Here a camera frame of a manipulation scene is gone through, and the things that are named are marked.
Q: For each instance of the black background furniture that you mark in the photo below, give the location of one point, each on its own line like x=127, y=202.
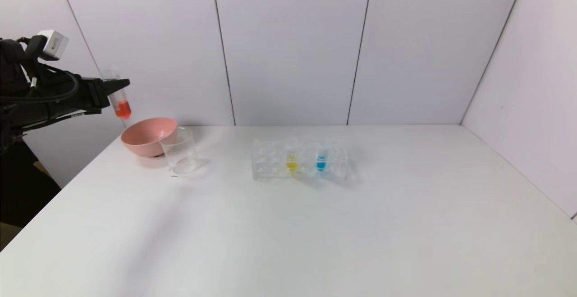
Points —
x=22, y=184

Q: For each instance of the pink plastic bowl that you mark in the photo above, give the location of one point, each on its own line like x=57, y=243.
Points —
x=144, y=140

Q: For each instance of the yellow pigment test tube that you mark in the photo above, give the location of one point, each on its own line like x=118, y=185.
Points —
x=291, y=165

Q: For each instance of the clear glass beaker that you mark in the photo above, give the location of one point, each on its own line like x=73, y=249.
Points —
x=182, y=157

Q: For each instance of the red pigment test tube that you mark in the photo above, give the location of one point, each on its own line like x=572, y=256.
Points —
x=122, y=107

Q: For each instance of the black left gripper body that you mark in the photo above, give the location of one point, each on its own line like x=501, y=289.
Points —
x=95, y=93

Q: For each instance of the clear acrylic test tube rack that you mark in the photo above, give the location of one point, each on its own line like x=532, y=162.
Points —
x=270, y=166

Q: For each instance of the blue pigment test tube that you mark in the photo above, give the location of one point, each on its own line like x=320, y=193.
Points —
x=320, y=164

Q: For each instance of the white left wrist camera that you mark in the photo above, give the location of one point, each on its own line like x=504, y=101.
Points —
x=54, y=44

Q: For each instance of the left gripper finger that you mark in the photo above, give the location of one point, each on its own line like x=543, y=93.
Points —
x=118, y=84

